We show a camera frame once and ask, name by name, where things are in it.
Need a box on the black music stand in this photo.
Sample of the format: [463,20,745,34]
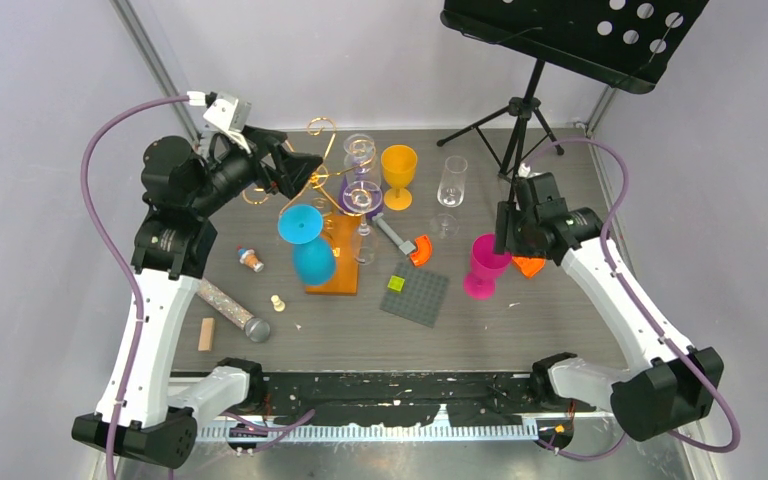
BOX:
[440,0,707,178]

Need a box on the orange curved track piece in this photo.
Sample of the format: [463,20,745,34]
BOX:
[511,256,546,279]

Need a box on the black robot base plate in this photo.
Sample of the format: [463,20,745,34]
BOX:
[222,372,594,427]

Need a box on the small orange curved piece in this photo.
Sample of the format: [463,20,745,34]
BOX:
[409,235,433,267]

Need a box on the gold wire glass rack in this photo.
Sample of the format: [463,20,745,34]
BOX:
[241,117,379,297]

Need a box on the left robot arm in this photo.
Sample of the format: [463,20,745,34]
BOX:
[72,127,323,470]

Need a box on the magenta plastic goblet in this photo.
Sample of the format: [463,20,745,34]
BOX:
[462,233,512,300]

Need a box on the grey lego baseplate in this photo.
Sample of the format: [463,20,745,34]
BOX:
[379,262,450,328]

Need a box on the small wooden block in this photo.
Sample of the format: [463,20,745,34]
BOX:
[197,317,216,352]

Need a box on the glitter tube with cap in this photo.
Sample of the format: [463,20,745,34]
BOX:
[197,279,271,343]

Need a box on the purple metronome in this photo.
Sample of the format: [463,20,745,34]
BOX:
[338,180,383,219]

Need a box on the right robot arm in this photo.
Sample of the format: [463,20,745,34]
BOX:
[495,173,724,441]

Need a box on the clear wine glass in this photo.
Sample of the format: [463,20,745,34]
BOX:
[351,216,378,265]

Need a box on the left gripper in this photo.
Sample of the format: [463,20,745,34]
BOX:
[190,125,321,216]

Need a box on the green lego brick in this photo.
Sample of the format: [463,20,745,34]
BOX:
[387,275,405,293]

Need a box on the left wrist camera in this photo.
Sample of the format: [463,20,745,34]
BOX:
[186,91,252,154]

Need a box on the blue plastic goblet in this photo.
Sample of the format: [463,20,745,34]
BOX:
[277,204,336,286]

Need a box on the clear champagne flute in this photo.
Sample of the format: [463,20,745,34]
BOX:
[431,155,468,239]

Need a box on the small clown figurine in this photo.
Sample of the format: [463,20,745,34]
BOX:
[237,247,265,273]

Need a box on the cream chess pawn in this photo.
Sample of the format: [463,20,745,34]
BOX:
[270,295,286,312]

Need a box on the grey plastic bar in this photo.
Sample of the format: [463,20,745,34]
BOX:
[373,214,417,256]

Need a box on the orange plastic goblet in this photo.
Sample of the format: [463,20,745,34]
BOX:
[381,145,418,211]

